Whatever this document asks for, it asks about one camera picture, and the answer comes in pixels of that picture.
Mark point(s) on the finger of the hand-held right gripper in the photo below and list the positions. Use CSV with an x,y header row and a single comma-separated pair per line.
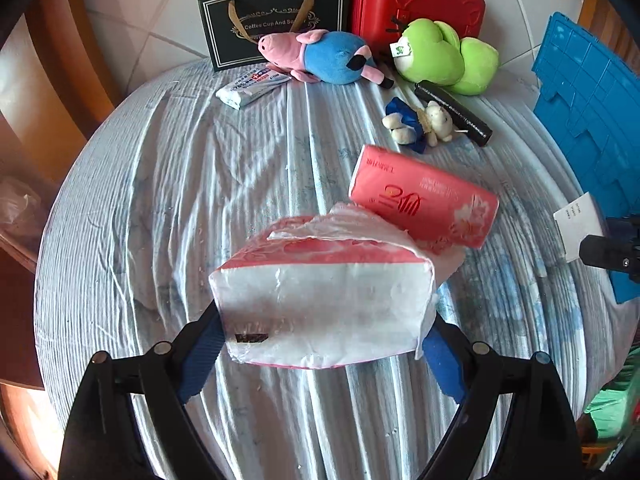
x,y
625,227
605,252

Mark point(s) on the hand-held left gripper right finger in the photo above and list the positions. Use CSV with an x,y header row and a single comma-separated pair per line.
x,y
445,360

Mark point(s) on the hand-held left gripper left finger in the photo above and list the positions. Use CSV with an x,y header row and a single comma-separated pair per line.
x,y
205,355

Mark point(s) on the white paper box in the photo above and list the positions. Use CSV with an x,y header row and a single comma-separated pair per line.
x,y
575,220

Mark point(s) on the pink tissue pack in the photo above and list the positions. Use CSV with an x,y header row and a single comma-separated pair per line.
x,y
325,300
425,195

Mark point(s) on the blue plastic crate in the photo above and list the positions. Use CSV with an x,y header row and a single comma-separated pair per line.
x,y
580,85

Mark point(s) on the green cloth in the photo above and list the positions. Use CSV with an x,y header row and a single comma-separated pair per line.
x,y
610,410

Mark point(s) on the sealed pink tissue pack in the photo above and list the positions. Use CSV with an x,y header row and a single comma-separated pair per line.
x,y
425,195

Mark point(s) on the black folding umbrella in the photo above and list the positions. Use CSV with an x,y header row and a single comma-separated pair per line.
x,y
462,116

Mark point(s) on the small white bear blue dress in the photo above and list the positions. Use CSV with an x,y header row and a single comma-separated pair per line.
x,y
440,120

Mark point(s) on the clear plastic bag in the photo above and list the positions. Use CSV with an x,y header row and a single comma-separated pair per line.
x,y
17,205

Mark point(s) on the green plush toy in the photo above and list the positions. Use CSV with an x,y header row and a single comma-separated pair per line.
x,y
430,55

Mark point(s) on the white wet wipes pack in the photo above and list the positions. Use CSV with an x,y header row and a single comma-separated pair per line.
x,y
250,87

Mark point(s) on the black gift bag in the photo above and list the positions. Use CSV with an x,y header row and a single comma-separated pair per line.
x,y
225,35

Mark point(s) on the pink pig plush blue dress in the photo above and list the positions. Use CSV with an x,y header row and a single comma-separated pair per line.
x,y
330,57

